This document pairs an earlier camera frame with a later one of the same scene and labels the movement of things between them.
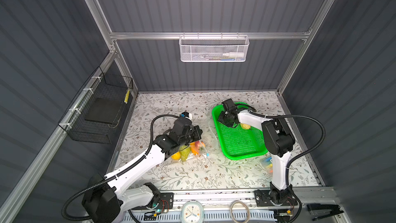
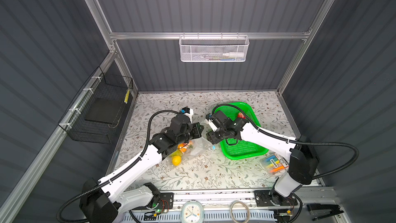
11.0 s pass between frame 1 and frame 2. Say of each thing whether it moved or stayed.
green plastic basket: stayed
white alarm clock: stayed
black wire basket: stayed
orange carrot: moved
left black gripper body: stayed
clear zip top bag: moved
